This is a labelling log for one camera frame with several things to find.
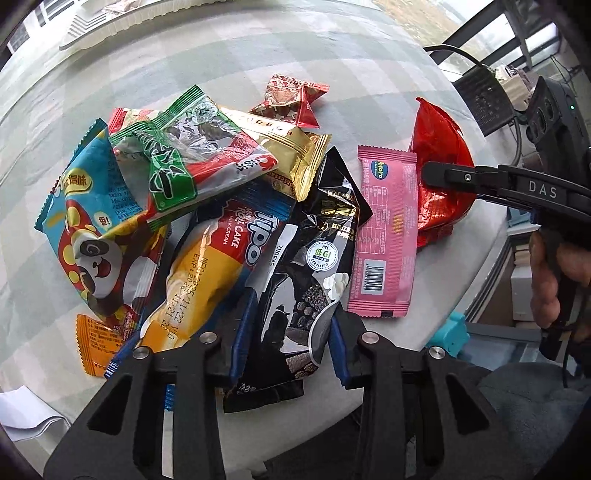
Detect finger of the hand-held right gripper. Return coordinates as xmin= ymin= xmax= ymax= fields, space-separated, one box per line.
xmin=421 ymin=161 xmax=513 ymax=201
xmin=475 ymin=191 xmax=541 ymax=217

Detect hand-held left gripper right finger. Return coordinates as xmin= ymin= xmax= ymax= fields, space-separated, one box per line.
xmin=329 ymin=307 xmax=513 ymax=480

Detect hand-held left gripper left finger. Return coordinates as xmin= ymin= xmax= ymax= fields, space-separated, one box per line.
xmin=44 ymin=293 xmax=260 ymax=480

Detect red foil snack packet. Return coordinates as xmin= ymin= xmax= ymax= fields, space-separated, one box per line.
xmin=409 ymin=97 xmax=478 ymax=251

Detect yellow blue roll cake packet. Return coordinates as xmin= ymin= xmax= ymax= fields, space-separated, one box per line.
xmin=104 ymin=178 xmax=297 ymax=411

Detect pink snack bar packet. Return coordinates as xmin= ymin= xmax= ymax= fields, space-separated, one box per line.
xmin=346 ymin=144 xmax=419 ymax=319

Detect black snack packet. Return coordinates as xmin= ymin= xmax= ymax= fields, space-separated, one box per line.
xmin=224 ymin=147 xmax=374 ymax=414

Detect orange snack packet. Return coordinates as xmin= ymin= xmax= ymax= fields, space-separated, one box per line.
xmin=75 ymin=314 xmax=139 ymax=379

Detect gold foil snack packet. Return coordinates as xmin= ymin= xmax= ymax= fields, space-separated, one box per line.
xmin=219 ymin=107 xmax=333 ymax=202

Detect red star-print snack packet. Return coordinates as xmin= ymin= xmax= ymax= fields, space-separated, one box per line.
xmin=249 ymin=74 xmax=331 ymax=130

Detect blue panda snack packet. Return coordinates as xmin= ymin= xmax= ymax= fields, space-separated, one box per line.
xmin=34 ymin=117 xmax=169 ymax=324

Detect green clear snack packet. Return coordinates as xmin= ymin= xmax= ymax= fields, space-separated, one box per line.
xmin=108 ymin=85 xmax=280 ymax=222

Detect small red candy packet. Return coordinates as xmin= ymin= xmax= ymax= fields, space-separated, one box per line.
xmin=108 ymin=107 xmax=162 ymax=136

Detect person's right hand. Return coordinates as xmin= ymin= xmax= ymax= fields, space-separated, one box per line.
xmin=529 ymin=231 xmax=591 ymax=334

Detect black mesh chair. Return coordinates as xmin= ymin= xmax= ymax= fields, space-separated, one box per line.
xmin=455 ymin=69 xmax=523 ymax=137

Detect teal plastic object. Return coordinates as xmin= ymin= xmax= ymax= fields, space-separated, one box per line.
xmin=427 ymin=311 xmax=472 ymax=358

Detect green checked tablecloth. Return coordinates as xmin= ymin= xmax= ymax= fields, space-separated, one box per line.
xmin=0 ymin=0 xmax=513 ymax=480

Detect person's grey trousers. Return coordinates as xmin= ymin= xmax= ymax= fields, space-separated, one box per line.
xmin=475 ymin=362 xmax=591 ymax=480

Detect white paper sheets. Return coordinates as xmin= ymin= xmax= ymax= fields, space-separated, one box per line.
xmin=0 ymin=391 xmax=71 ymax=444

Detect black window frame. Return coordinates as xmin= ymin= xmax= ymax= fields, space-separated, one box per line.
xmin=443 ymin=0 xmax=561 ymax=86

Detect black cable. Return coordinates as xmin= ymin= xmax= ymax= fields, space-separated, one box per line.
xmin=422 ymin=44 xmax=495 ymax=75

